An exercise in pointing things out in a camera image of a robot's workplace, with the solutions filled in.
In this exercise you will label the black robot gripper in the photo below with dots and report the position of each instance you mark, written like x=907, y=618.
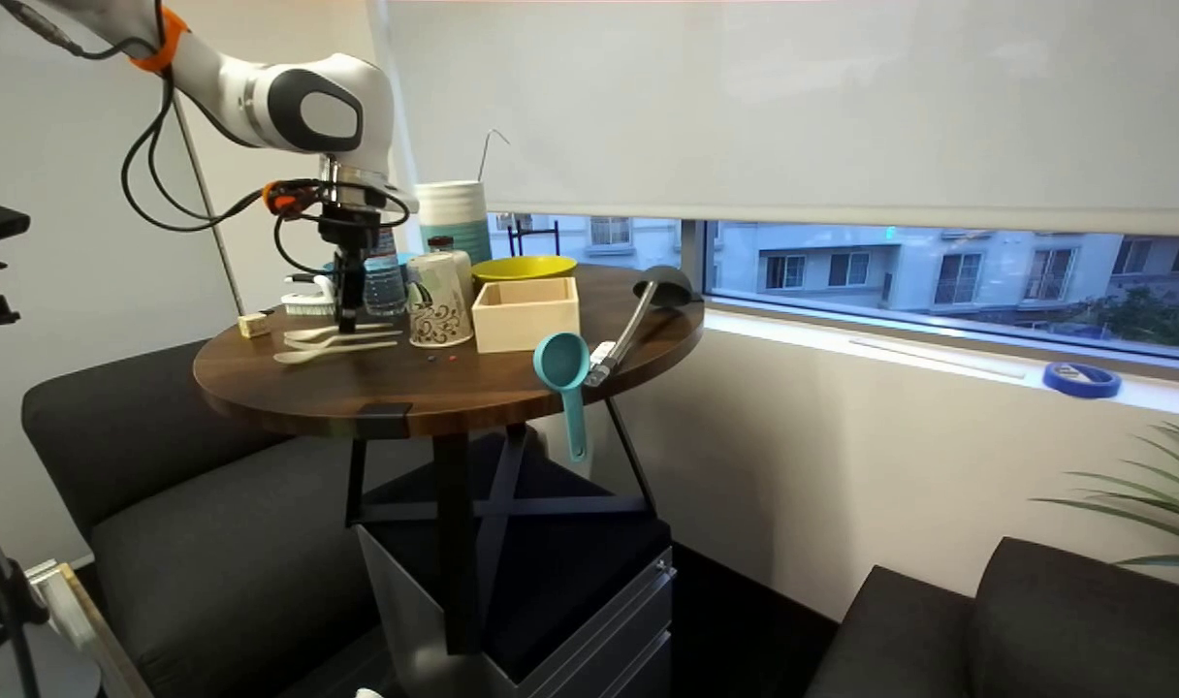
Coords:
x=351, y=239

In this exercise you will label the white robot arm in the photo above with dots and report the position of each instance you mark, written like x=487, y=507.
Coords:
x=247, y=98

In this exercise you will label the white plastic fork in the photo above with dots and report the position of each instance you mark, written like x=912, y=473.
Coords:
x=320, y=348

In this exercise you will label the clear plastic water bottle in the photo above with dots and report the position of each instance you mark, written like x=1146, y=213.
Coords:
x=386, y=293

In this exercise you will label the white and teal canister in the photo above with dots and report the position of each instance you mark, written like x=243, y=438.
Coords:
x=455, y=213

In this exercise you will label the thin metal pole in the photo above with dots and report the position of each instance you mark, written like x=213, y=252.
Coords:
x=208, y=213

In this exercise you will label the yellow bowl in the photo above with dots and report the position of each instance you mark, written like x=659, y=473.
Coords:
x=523, y=267

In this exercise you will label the light wooden box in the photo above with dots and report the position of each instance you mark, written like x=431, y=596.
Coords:
x=523, y=322

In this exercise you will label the teal plastic scoop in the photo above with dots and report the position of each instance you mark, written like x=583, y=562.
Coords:
x=559, y=363

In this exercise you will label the white scrub brush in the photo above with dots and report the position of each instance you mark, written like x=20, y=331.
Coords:
x=621, y=337

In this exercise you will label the dark grey sofa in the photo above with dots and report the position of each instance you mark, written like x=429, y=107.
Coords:
x=1039, y=635
x=186, y=517

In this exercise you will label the black rounded object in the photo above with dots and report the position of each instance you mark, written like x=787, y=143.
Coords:
x=671, y=289

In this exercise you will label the white framed panel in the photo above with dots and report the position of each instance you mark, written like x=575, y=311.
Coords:
x=79, y=606

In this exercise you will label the black curved stand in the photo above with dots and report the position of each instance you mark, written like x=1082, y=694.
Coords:
x=9, y=585

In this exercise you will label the white roller blind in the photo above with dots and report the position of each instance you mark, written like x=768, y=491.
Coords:
x=809, y=101

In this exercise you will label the window glass pane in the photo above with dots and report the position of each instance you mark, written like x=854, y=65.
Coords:
x=938, y=278

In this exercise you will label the blue tape roll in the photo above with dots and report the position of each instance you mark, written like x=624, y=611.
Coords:
x=1060, y=380

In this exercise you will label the green leafy plant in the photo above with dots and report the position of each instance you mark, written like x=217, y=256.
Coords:
x=1155, y=496

